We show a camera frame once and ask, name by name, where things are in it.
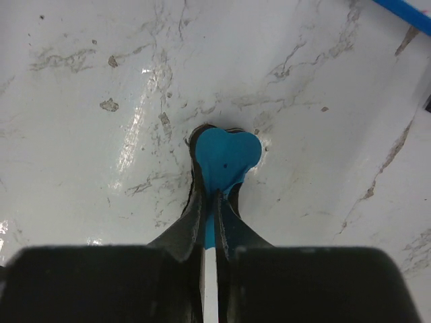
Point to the small blue-framed whiteboard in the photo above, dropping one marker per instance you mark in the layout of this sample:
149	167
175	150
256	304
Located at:
414	12

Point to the small whiteboard right foot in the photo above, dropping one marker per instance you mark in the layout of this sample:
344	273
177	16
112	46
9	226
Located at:
427	106

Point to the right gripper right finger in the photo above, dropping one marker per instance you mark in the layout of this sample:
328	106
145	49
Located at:
258	282

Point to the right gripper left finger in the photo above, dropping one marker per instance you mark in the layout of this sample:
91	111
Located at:
156	282

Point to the blue bone-shaped eraser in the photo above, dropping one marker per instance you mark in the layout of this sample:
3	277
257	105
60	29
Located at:
220	160

